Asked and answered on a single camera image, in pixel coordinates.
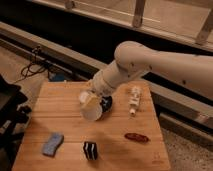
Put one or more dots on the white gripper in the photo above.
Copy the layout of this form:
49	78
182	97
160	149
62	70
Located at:
92	93

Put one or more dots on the white ceramic cup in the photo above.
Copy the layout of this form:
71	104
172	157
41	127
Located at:
90	107

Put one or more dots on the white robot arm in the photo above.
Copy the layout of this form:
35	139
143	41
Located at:
132	59

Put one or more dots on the black and white striped eraser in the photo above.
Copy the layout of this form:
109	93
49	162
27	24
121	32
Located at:
90	150

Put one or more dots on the dark round bowl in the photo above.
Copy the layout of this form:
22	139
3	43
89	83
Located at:
106	103

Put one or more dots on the blue object behind table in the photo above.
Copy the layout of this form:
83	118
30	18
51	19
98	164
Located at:
56	77

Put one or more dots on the white plastic bottle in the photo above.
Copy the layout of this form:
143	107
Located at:
134	100

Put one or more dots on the dark red oblong object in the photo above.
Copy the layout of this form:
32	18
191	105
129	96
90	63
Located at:
137	137

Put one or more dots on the blue sponge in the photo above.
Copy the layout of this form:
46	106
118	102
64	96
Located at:
50	147

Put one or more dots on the black chair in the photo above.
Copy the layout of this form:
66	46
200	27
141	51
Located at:
12	112

